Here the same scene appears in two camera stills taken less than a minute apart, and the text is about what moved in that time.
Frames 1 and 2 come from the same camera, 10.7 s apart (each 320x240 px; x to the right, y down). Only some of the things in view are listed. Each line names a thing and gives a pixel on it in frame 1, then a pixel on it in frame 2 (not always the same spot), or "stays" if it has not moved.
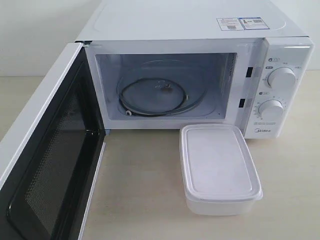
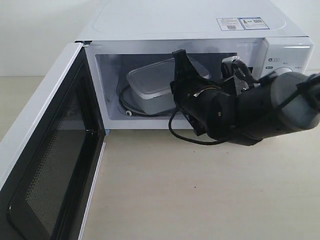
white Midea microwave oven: x=158 y=64 stays
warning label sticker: x=230 y=24 stays
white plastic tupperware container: x=218 y=176 → x=150 y=85
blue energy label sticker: x=253 y=23 stays
